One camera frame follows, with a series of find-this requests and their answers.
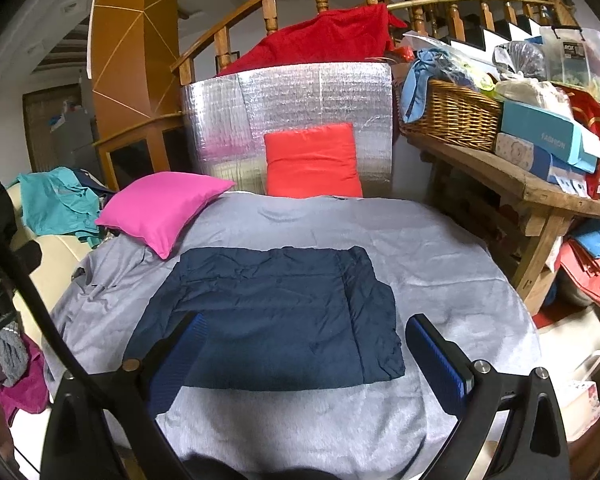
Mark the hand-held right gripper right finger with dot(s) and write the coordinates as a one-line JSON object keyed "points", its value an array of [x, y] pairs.
{"points": [[437, 360]]}

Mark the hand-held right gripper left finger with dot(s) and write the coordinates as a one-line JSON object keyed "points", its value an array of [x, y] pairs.
{"points": [[180, 355]]}

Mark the navy puffer jacket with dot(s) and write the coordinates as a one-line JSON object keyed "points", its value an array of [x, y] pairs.
{"points": [[280, 300]]}

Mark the grey knit cloth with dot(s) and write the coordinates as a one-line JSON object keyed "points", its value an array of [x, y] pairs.
{"points": [[10, 355]]}

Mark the cream sofa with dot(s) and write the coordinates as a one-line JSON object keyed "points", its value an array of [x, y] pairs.
{"points": [[55, 255]]}

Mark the magenta cloth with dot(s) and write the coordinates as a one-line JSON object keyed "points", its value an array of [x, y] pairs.
{"points": [[27, 395]]}

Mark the grey bed sheet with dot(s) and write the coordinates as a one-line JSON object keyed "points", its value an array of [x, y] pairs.
{"points": [[430, 260]]}

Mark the teal garment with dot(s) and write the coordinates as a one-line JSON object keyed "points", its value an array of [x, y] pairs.
{"points": [[50, 200]]}

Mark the pink pillow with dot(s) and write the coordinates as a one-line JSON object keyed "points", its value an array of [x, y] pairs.
{"points": [[160, 205]]}

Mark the white paper bag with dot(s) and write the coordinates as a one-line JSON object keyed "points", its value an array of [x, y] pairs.
{"points": [[585, 400]]}

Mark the stack of coral and blue cloths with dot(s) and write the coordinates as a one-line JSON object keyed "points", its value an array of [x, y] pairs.
{"points": [[585, 265]]}

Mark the brown door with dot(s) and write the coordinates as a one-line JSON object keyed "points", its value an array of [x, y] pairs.
{"points": [[40, 125]]}

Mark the wooden table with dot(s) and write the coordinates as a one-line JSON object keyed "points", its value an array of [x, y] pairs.
{"points": [[530, 190]]}

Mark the dark blue labelled box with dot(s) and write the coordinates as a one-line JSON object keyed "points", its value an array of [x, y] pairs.
{"points": [[545, 165]]}

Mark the white patterned box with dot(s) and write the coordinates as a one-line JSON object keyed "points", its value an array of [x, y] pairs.
{"points": [[512, 150]]}

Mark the red-orange pillow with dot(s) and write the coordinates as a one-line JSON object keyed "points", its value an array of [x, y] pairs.
{"points": [[310, 160]]}

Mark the wicker basket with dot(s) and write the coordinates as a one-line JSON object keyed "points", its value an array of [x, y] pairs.
{"points": [[455, 115]]}

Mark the light blue cardboard box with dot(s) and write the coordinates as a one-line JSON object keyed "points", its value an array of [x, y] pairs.
{"points": [[540, 132]]}

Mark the light blue cloth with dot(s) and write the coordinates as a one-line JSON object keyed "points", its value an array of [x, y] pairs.
{"points": [[415, 90]]}

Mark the orange wooden pillar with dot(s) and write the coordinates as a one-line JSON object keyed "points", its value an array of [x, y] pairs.
{"points": [[130, 60]]}

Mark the cream bagged item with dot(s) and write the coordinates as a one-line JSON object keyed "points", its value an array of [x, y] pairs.
{"points": [[530, 92]]}

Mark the silver foil insulation mat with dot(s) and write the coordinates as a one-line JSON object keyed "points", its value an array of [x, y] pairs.
{"points": [[305, 95]]}

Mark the red gift box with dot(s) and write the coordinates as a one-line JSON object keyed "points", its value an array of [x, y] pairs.
{"points": [[592, 115]]}

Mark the grey bagged cloth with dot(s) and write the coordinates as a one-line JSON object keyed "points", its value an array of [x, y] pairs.
{"points": [[522, 60]]}

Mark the clear plastic storage box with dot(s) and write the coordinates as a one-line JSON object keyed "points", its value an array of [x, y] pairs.
{"points": [[570, 55]]}

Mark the red blanket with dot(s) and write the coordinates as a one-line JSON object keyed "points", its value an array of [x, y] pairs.
{"points": [[320, 37]]}

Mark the wooden stair railing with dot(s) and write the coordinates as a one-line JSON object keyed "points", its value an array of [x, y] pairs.
{"points": [[270, 12]]}

